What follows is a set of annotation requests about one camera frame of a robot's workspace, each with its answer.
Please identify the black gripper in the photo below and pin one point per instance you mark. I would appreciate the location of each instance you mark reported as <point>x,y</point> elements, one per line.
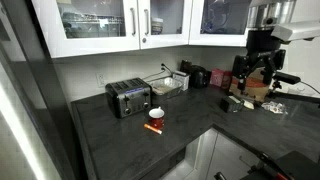
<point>263,41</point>

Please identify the orange marker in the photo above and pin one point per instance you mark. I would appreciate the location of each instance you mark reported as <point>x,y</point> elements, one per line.
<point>152,128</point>

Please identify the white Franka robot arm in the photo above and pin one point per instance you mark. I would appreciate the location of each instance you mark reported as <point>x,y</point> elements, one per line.
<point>293,30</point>

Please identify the jar inside cabinet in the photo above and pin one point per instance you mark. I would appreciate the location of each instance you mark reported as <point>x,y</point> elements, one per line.
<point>157,26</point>

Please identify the red mug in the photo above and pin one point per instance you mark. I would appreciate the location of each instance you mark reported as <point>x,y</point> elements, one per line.
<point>157,122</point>

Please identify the brown paper bag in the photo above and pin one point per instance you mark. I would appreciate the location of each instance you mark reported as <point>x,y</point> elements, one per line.
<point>255,88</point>

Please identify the red box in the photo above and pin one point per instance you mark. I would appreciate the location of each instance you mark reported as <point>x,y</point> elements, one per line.
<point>227,80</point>

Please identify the small white packet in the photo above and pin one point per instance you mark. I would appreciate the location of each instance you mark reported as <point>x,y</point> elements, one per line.
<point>248,104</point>

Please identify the pink box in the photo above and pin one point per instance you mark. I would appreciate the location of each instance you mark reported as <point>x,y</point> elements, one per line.
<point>216,78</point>

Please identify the crumpled clear plastic wrapper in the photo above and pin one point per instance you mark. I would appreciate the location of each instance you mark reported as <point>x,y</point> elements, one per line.
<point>274,107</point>

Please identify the small black box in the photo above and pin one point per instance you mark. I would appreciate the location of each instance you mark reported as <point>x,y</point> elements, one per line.
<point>230,104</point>

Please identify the black coffee maker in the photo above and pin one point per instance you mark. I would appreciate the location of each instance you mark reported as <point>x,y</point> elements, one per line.
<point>199,77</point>

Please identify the dark brown small container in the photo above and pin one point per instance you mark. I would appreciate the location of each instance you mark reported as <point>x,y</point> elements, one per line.
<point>185,66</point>

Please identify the narrow white glass cabinet door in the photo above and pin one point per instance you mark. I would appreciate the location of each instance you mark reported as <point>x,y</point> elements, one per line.
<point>165,40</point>

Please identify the white lower cabinet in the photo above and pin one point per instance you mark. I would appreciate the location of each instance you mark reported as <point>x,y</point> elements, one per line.
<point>220,156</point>

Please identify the black red device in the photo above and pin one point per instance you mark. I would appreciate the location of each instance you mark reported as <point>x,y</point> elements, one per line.
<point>293,166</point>

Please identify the round cabinet lock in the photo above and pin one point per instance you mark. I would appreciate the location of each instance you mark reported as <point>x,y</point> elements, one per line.
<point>144,40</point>

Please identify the silver black toaster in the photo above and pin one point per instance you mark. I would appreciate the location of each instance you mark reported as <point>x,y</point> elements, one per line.
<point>128,98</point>

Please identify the wide white glass cabinet door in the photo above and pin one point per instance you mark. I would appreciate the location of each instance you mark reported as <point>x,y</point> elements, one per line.
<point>96,45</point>

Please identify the dark refrigerator side panel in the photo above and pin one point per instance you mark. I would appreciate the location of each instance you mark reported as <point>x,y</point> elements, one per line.
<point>40,100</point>

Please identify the black camera on stand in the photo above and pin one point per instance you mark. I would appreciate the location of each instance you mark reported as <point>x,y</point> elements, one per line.
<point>286,78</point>

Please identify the white wall outlet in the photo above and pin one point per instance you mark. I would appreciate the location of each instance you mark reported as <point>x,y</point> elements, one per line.
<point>100,80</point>

